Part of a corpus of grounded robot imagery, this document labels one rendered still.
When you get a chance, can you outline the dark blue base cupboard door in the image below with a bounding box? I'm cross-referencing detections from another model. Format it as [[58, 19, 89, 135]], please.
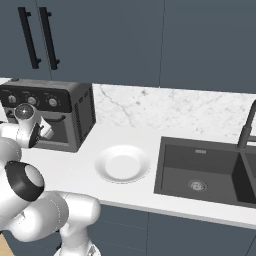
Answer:
[[145, 211, 256, 256], [85, 203, 150, 256]]

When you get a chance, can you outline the dark grey toaster oven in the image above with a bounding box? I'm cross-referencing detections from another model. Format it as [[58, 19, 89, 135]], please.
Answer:
[[0, 78, 97, 154]]

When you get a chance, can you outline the toaster oven glass door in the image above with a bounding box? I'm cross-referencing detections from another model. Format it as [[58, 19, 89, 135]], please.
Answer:
[[0, 107, 73, 148]]

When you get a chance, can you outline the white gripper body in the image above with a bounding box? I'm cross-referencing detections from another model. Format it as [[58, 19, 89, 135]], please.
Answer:
[[38, 115, 55, 141]]

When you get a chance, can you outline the black toaster oven door handle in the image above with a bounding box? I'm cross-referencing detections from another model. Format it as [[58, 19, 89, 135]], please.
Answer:
[[4, 109, 67, 124]]

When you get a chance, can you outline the long black cupboard handle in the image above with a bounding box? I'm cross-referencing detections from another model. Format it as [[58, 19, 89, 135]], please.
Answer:
[[38, 6, 61, 71], [17, 6, 42, 70]]

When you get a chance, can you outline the white round plate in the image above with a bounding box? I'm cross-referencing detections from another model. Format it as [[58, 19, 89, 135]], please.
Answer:
[[94, 144, 152, 184]]

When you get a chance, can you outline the dark blue wall cupboard door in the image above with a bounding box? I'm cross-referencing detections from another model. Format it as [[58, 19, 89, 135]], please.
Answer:
[[35, 0, 166, 88], [0, 0, 52, 81], [159, 0, 256, 95]]

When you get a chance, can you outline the black sink tap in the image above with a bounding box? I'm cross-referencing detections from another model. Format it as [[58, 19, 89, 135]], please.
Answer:
[[236, 99, 256, 150]]

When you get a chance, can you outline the dark grey double sink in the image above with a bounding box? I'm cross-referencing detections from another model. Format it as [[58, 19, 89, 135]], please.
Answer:
[[153, 135, 256, 210]]

